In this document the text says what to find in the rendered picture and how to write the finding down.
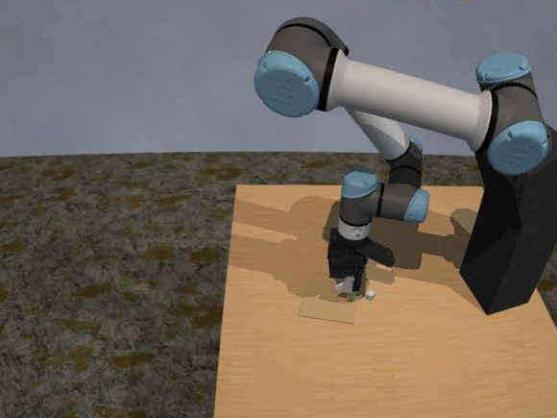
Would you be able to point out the tan square mat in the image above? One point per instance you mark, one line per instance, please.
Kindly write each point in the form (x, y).
(321, 301)

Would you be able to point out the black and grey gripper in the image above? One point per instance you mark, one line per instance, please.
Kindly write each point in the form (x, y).
(349, 262)

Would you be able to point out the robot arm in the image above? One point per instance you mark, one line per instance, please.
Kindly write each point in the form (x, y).
(504, 120)

